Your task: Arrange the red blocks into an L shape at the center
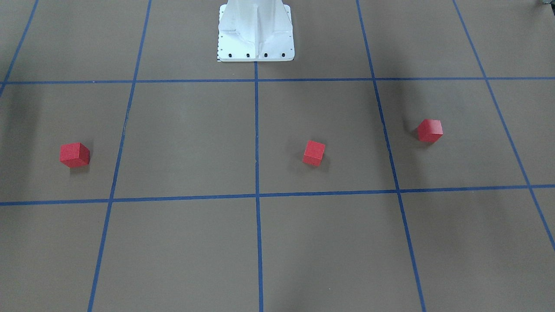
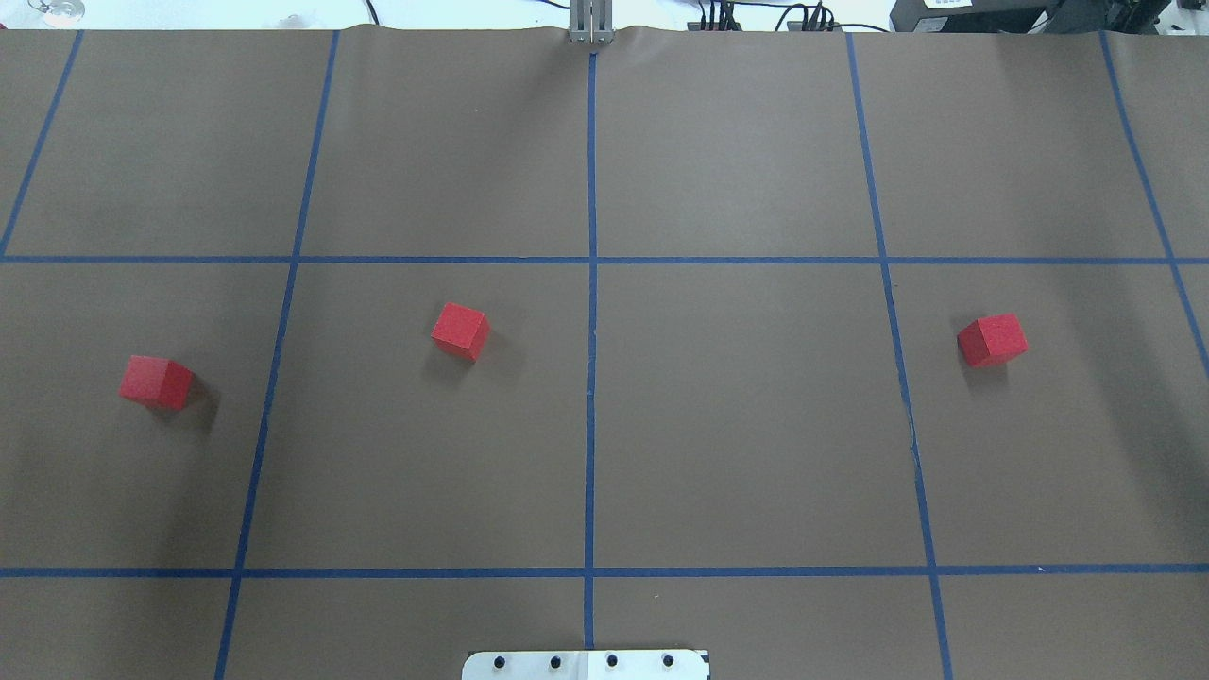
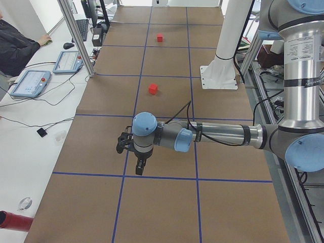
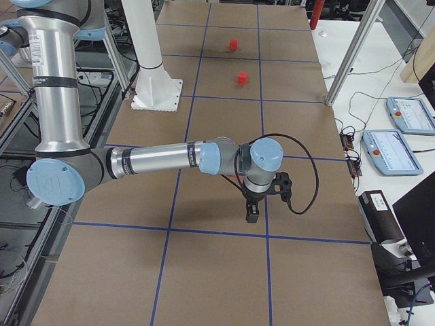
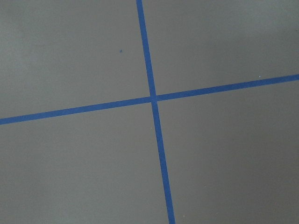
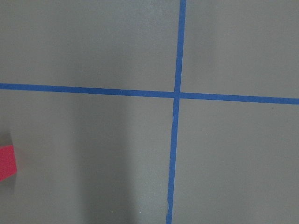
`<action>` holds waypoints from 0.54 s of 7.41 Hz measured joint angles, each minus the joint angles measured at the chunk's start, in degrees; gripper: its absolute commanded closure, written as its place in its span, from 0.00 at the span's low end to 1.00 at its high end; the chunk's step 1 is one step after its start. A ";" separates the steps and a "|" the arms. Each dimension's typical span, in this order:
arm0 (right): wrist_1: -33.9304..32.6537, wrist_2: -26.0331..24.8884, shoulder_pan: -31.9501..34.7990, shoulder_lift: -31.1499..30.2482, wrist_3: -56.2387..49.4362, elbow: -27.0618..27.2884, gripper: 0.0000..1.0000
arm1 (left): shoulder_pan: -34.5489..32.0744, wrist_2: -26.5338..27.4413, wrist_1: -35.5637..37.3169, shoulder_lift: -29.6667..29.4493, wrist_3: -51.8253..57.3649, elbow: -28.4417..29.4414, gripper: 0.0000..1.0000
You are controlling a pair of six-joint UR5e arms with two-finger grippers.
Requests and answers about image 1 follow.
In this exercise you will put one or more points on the red block placed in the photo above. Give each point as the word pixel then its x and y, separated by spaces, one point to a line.
pixel 74 155
pixel 430 130
pixel 313 153

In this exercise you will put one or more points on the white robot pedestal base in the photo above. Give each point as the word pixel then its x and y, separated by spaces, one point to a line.
pixel 255 31

